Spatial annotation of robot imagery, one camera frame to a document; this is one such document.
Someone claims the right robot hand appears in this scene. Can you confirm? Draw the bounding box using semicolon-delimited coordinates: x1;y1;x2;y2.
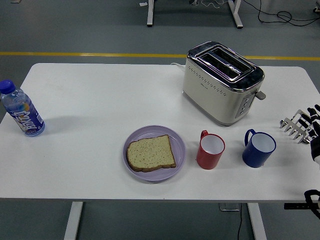
298;104;320;165

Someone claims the blue enamel cup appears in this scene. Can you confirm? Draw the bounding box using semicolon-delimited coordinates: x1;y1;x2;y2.
241;128;277;169

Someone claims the red enamel cup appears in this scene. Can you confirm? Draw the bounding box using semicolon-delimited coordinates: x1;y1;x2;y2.
196;129;226;170

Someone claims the white background desk leg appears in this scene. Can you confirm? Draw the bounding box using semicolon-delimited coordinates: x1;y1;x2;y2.
146;0;156;28
227;0;244;29

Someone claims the slice of bread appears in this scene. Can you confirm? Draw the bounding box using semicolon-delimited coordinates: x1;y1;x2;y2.
126;134;177;173

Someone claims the metal toast rack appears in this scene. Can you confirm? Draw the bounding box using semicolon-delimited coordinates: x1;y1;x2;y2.
279;109;313;145

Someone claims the white table leg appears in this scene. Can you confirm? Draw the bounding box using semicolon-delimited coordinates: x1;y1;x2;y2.
247;202;268;240
63;201;84;240

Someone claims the grey floor socket plate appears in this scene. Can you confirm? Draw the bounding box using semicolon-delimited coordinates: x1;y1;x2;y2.
219;202;241;212

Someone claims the cream and chrome toaster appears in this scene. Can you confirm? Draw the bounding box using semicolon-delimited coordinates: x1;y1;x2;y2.
181;40;267;127

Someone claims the purple round plate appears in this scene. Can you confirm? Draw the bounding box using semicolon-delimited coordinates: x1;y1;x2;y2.
122;124;187;183

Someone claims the blue-capped drink bottle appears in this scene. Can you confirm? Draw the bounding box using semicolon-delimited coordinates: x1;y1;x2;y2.
0;79;46;138

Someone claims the black cable under table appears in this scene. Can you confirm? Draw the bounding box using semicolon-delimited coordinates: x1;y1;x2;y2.
236;202;244;240

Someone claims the black floor cable loop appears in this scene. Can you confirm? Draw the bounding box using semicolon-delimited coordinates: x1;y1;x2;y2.
243;0;320;27

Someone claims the white floor cable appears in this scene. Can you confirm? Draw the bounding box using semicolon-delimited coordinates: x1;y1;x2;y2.
201;0;227;8

